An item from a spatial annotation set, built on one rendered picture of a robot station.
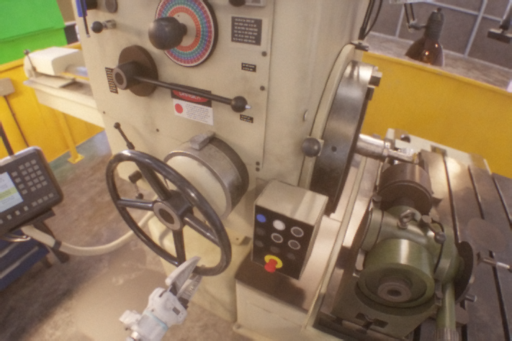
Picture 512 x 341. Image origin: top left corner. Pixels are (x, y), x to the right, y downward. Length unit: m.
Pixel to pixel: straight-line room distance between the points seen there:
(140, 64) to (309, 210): 0.57
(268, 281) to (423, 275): 0.81
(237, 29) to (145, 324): 0.66
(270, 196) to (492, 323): 0.86
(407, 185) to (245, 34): 0.64
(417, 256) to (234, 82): 0.58
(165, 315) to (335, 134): 0.61
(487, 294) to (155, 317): 1.07
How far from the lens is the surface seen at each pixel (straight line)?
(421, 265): 0.68
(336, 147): 0.73
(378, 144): 0.98
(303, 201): 0.64
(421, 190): 0.91
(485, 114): 3.24
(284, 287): 1.32
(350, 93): 0.77
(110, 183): 0.73
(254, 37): 0.57
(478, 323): 1.10
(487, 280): 1.23
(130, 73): 0.76
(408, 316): 0.79
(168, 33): 0.58
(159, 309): 0.68
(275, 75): 0.57
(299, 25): 0.54
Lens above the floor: 1.78
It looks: 38 degrees down
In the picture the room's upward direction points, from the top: 5 degrees clockwise
